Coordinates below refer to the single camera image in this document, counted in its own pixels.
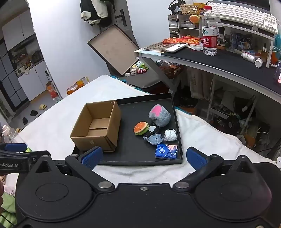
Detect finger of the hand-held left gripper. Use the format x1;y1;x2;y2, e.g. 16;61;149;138
0;142;51;160

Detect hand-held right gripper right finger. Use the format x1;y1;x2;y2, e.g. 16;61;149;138
172;147;262;193

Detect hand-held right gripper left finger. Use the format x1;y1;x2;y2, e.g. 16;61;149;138
28;146;116;193

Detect brown cardboard box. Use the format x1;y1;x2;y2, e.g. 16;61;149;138
70;100;122;153

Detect white plastic bag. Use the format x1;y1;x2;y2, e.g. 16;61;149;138
164;129;178;142

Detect black shallow tray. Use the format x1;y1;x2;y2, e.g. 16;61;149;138
72;92;184;166

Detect blue denim stuffed toy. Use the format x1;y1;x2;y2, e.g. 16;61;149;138
143;134;165;145

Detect grey and pink plush toy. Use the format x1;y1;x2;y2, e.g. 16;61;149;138
148;105;172;128

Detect clear plastic bottle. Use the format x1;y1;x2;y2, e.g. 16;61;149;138
0;125;17;144

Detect pale pink cloth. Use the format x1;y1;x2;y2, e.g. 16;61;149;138
4;174;17;196

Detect light green cloth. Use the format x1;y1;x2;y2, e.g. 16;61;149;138
0;194;17;227

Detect black and white small toy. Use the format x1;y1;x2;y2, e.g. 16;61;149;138
148;125;162;136

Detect burger plush toy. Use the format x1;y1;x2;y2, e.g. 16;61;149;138
134;122;150;136

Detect black grid door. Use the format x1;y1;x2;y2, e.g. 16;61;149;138
0;42;30;110

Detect orange carton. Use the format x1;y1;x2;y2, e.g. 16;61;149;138
46;82;57;98

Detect white cabinet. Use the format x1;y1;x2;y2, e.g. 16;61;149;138
18;59;58;102

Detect orange snack box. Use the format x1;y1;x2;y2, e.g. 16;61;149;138
67;77;89;95

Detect white floor rack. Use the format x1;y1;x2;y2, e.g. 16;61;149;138
45;68;63;99

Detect white tote bag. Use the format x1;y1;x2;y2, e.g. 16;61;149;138
190;68;214;100

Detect cluttered kitchen shelf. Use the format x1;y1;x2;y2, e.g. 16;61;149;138
8;45;44;77

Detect red basket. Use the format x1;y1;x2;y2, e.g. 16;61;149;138
160;63;183;79

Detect brown shallow box lid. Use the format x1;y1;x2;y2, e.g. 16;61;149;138
87;24;140;77

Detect white remote control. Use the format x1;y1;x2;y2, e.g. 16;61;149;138
165;43;189;53

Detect red snack packet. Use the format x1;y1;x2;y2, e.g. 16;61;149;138
162;37;203;45

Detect dark patterned board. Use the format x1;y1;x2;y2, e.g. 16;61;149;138
140;43;175;52

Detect panda figurine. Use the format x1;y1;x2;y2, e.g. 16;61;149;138
216;27;226;50

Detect clear water bottle red label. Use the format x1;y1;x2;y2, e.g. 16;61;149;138
201;5;218;56

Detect grey drawer organizer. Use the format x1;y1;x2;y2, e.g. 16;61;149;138
168;14;203;38

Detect white desk riser shelf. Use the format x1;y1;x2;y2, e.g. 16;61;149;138
216;19;276;68

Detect hanging dark jackets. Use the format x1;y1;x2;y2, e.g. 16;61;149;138
80;0;116;28

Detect wicker basket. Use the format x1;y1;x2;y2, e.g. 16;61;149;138
180;4;200;15

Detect white keyboard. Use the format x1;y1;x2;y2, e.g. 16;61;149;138
207;2;279;34

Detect white wire cart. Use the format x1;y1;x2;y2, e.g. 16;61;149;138
206;77;258;136

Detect black desk with grey frame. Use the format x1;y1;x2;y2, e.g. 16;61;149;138
134;42;281;98

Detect black door handle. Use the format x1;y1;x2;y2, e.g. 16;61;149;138
116;9;127;27

